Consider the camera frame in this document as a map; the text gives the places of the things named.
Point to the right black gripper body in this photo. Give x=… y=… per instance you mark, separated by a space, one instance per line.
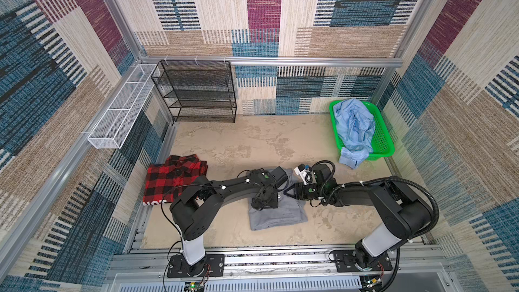
x=307 y=192

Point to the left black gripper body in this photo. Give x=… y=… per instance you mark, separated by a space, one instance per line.
x=272 y=203

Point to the grey long sleeve shirt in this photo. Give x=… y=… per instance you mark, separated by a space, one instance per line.
x=289 y=212

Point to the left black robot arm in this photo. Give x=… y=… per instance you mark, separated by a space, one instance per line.
x=197 y=206

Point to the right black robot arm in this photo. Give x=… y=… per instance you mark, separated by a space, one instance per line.
x=407 y=210

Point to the light blue shirt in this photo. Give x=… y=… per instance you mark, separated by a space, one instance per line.
x=355 y=127

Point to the green plastic basket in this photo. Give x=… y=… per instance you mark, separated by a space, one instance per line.
x=382 y=143

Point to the red black plaid folded shirt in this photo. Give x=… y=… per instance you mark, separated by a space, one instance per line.
x=165 y=182

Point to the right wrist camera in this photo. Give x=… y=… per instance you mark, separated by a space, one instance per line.
x=310 y=174

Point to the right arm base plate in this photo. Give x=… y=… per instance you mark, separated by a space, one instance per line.
x=353 y=261

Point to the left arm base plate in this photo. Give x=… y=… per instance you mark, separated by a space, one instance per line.
x=211 y=265

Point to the white slotted cable duct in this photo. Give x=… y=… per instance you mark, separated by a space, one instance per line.
x=271 y=284

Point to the black wire shelf rack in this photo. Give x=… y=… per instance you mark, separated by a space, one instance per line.
x=197 y=91

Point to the aluminium front rail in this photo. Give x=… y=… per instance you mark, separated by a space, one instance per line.
x=241 y=262

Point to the white wire mesh basket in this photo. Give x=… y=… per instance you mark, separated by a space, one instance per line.
x=117 y=121

